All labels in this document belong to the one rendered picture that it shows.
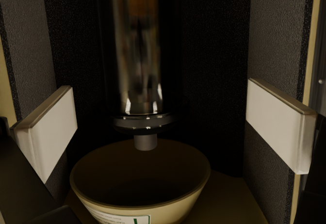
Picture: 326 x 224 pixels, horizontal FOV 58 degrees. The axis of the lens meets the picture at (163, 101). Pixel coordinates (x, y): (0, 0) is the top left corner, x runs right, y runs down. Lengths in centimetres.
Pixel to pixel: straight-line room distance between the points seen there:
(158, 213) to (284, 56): 20
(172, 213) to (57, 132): 20
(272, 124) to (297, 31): 13
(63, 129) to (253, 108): 11
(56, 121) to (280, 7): 23
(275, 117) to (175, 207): 20
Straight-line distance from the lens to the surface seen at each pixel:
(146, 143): 35
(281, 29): 31
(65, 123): 18
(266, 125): 17
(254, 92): 19
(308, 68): 28
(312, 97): 28
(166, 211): 33
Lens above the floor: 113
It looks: 17 degrees up
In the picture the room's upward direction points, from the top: 178 degrees clockwise
